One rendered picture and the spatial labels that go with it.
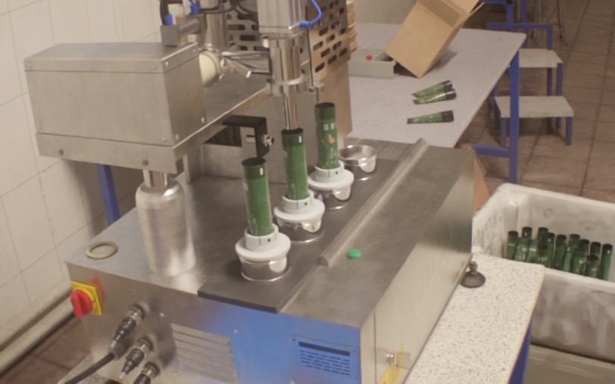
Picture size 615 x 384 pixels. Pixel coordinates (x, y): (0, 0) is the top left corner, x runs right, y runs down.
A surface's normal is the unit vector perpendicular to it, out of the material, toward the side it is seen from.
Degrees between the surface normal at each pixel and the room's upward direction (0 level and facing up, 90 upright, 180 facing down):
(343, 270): 0
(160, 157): 90
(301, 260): 0
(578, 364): 90
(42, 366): 0
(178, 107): 90
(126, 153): 90
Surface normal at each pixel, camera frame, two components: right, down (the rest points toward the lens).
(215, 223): -0.08, -0.91
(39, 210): 0.89, 0.11
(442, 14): -0.59, 0.66
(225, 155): -0.44, 0.40
